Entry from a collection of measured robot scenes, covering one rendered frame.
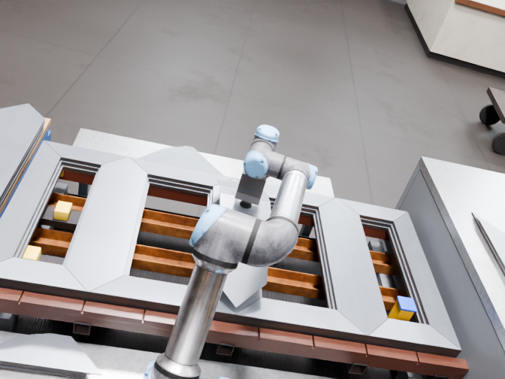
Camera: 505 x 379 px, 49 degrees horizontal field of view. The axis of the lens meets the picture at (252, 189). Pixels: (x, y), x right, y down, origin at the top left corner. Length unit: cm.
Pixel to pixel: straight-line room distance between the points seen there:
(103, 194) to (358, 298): 98
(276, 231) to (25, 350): 85
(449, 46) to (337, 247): 565
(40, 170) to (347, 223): 120
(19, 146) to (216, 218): 120
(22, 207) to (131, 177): 43
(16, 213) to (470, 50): 647
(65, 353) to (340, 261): 100
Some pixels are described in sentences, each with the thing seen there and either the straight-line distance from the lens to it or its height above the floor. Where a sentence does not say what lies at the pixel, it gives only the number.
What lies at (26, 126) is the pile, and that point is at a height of 85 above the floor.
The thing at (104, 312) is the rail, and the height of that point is 83.
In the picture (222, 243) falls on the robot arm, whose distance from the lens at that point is 132.
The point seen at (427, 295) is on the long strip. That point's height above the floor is 86.
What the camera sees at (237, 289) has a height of 92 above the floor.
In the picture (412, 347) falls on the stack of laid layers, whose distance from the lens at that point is 199.
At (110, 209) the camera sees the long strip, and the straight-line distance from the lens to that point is 204.
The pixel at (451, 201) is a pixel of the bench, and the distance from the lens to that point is 238.
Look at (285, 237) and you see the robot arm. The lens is 135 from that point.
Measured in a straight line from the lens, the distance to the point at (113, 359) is 184.
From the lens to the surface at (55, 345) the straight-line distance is 182.
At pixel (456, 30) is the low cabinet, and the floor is 42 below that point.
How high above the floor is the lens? 217
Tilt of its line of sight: 35 degrees down
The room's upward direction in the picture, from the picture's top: 17 degrees clockwise
